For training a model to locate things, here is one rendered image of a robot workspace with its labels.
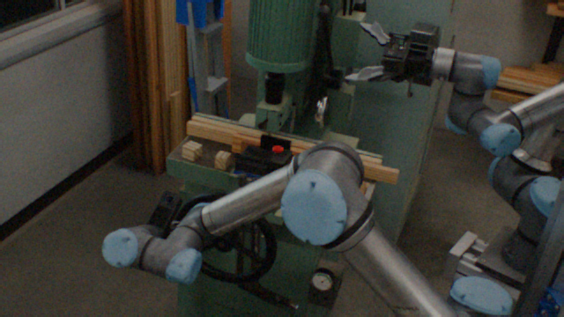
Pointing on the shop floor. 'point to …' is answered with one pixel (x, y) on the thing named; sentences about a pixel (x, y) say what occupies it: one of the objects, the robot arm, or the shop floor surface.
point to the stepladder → (196, 25)
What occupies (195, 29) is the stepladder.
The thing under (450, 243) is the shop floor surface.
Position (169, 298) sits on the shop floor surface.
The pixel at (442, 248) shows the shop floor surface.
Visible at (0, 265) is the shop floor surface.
